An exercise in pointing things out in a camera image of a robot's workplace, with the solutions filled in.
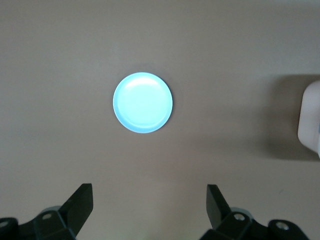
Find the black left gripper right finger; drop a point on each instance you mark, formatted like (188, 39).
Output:
(217, 212)

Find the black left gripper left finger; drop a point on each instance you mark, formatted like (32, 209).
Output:
(75, 212)

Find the light blue round plate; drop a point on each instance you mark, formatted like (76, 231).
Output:
(142, 105)

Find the white lidded box grey latches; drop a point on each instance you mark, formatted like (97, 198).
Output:
(310, 120)

